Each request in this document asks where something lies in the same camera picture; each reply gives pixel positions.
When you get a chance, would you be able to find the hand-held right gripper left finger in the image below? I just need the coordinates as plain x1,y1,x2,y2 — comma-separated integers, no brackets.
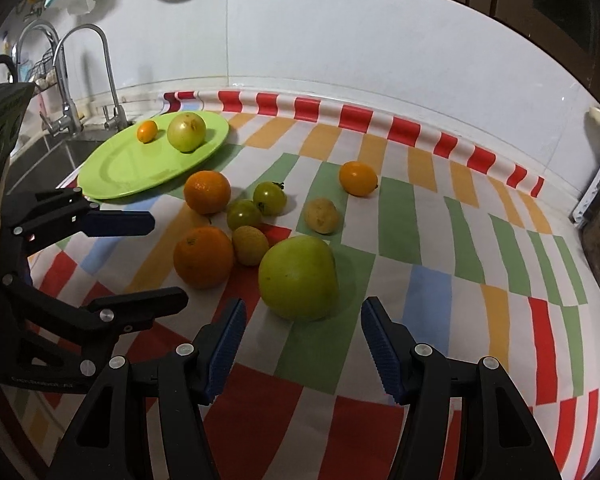
45,297,248,480

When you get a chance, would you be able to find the steel faucet with lever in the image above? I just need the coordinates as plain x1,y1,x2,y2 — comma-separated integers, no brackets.
11,20,83,137

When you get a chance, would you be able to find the small oval orange mandarin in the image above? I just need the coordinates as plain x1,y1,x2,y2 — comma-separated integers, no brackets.
338,161,379,197

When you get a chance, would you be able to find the steel sink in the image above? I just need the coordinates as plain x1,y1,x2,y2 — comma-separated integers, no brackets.
5,127,116,196

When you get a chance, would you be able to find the small yellow-brown fruit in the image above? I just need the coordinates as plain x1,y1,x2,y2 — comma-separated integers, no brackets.
231,225,270,267
303,198,342,235

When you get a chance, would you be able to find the green tomato with stem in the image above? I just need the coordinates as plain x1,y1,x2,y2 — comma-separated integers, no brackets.
252,181,288,217

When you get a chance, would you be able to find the grey knife rack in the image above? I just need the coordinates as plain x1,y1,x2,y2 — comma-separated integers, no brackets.
572,157,600,226

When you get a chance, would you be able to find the large green apple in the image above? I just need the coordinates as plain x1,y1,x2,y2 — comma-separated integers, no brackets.
258,236,339,322

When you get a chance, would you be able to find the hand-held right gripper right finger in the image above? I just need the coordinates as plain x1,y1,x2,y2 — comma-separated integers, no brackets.
360,296,563,480

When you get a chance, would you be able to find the thin gooseneck steel faucet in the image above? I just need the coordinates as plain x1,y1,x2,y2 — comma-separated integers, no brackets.
54,24,129,132

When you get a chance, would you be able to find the yellow-green apple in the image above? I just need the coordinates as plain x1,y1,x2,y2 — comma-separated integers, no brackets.
167,111,207,154

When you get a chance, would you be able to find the small green tomato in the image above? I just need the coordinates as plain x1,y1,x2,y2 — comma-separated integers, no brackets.
226,199,264,231

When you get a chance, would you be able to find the colourful checked tablecloth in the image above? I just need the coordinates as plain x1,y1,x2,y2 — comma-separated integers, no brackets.
10,89,600,480

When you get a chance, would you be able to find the green plate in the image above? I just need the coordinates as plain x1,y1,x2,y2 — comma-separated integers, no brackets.
76,110,231,201

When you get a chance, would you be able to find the wire sink rack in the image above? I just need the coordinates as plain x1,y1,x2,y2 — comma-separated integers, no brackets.
17,50,63,92

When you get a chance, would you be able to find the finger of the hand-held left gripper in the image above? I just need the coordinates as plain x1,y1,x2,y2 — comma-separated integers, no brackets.
2,187,157,257
2,274,189,377

